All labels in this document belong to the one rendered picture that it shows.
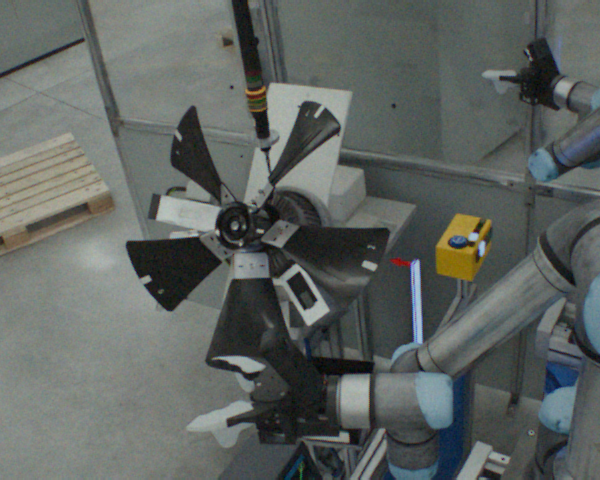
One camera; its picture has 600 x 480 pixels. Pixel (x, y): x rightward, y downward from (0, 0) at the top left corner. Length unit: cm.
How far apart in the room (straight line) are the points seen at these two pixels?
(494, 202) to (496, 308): 134
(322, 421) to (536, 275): 35
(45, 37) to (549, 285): 669
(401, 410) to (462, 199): 148
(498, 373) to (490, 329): 179
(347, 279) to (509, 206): 83
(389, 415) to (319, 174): 112
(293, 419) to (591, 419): 40
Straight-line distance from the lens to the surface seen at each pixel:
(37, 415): 330
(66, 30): 748
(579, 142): 159
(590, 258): 89
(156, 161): 305
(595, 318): 85
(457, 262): 189
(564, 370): 181
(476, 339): 106
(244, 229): 176
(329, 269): 169
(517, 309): 103
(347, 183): 235
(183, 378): 319
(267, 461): 122
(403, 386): 98
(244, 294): 180
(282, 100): 211
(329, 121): 174
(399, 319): 284
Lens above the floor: 220
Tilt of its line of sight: 36 degrees down
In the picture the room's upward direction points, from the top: 9 degrees counter-clockwise
